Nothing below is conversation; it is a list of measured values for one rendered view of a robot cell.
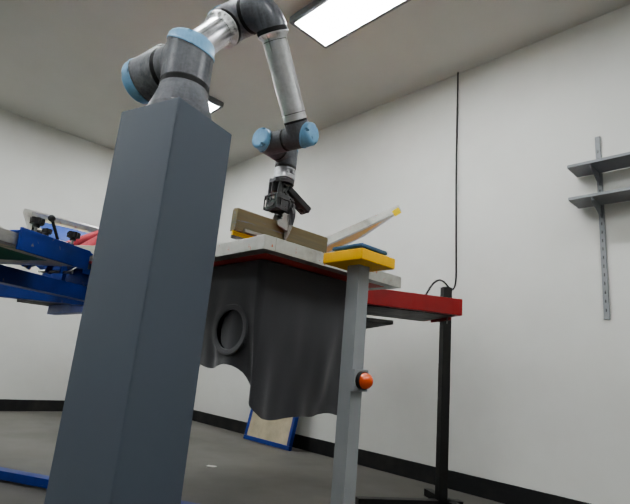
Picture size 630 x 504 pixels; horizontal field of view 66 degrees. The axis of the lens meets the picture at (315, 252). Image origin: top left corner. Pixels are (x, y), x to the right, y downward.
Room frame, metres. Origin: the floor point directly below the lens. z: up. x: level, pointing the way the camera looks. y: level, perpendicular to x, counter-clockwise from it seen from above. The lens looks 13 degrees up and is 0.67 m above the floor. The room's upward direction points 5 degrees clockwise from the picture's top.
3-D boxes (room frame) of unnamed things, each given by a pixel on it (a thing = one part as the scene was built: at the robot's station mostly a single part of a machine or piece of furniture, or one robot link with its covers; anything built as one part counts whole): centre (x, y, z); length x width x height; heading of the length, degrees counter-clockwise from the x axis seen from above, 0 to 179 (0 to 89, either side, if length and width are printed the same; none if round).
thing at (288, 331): (1.48, -0.01, 0.74); 0.45 x 0.03 x 0.43; 133
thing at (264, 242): (1.69, 0.19, 0.97); 0.79 x 0.58 x 0.04; 43
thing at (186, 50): (1.06, 0.35, 1.37); 0.13 x 0.12 x 0.14; 55
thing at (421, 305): (2.78, -0.48, 1.06); 0.61 x 0.46 x 0.12; 103
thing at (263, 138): (1.50, 0.17, 1.39); 0.11 x 0.11 x 0.08; 55
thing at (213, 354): (1.52, 0.28, 0.77); 0.46 x 0.09 x 0.36; 43
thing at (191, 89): (1.05, 0.35, 1.25); 0.15 x 0.15 x 0.10
